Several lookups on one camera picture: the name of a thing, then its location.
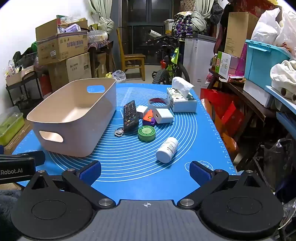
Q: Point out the purple plastic pack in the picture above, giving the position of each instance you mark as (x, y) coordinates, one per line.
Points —
(72, 27)

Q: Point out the black and green bicycle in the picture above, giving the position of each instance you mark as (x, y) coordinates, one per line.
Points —
(170, 63)

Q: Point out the green and white carton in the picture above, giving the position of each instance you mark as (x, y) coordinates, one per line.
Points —
(225, 65)

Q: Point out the orange and purple toy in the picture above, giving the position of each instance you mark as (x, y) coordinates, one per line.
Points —
(148, 118)

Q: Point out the open printed cardboard box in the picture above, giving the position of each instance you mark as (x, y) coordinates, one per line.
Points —
(60, 48)

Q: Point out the small white cube adapter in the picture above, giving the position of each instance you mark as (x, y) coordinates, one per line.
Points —
(141, 111)

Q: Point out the yellow plastic bottle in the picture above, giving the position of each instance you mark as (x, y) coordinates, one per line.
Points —
(108, 75)

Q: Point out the black remote control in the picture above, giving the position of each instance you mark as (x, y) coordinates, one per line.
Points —
(130, 115)

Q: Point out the green round tin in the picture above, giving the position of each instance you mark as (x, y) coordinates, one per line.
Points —
(146, 133)

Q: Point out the white flat box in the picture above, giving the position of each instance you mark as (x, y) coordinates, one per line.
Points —
(256, 92)

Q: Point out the small box of bottles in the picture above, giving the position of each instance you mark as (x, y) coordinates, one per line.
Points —
(20, 75)

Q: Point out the blue plastic storage bin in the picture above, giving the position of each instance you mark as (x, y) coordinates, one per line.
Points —
(259, 64)

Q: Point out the beige plastic basket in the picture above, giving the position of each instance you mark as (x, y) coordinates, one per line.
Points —
(69, 143)

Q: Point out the black metal cart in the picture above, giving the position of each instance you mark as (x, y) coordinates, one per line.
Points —
(25, 92)

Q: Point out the white square charger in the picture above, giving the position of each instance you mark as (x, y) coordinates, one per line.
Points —
(163, 115)

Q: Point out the green container with clear lid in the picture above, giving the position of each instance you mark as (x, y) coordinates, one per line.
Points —
(10, 126)

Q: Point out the white and red tape roll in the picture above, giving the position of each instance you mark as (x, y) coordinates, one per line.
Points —
(159, 100)

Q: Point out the dark wooden side table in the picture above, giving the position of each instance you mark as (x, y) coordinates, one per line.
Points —
(99, 46)

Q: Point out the pack of water bottles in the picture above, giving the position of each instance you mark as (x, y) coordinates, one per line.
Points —
(97, 36)

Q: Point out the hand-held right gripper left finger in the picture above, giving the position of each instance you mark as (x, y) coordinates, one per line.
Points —
(90, 173)

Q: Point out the pale green curtain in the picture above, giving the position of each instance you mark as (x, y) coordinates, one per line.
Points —
(101, 11)
(204, 8)

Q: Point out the crumpled clear plastic bag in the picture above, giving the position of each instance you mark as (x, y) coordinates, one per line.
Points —
(275, 160)

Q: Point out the red paper bags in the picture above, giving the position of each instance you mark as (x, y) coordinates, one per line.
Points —
(222, 109)

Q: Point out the printed tissue box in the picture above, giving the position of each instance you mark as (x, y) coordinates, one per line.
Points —
(182, 104)

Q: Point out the clear plastic bag on floor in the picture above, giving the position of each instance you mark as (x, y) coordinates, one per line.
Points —
(119, 76)

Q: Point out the pink box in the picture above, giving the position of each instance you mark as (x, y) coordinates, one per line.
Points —
(241, 62)

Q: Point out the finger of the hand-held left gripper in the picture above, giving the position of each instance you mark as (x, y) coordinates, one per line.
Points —
(34, 157)

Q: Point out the white cloth bundle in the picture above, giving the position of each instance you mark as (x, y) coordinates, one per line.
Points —
(282, 74)

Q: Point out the white pill bottle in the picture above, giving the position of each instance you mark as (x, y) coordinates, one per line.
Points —
(166, 150)

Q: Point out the white plastic bag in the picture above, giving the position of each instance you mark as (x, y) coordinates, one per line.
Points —
(266, 27)

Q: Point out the pile of clothes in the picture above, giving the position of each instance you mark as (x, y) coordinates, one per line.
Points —
(192, 23)

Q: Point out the blue silicone mat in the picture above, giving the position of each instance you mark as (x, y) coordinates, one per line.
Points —
(138, 162)

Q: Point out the wooden chair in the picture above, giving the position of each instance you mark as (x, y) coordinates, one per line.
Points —
(134, 58)

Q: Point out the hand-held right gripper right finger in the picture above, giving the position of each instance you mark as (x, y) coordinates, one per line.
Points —
(199, 173)

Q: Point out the large plain cardboard box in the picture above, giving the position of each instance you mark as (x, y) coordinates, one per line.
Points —
(74, 67)

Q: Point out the tall cardboard box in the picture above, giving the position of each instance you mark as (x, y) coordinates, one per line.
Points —
(238, 32)

